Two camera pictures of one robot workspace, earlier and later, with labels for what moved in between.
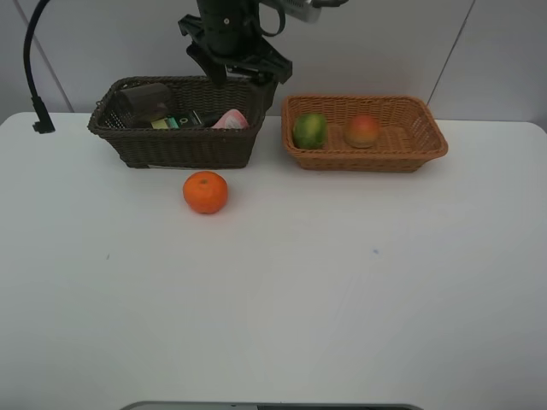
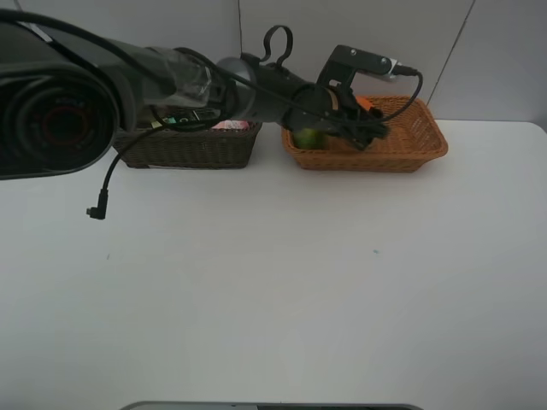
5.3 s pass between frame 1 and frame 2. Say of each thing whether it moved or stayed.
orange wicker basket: stayed
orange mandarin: moved
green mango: stayed
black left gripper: moved
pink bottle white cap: stayed
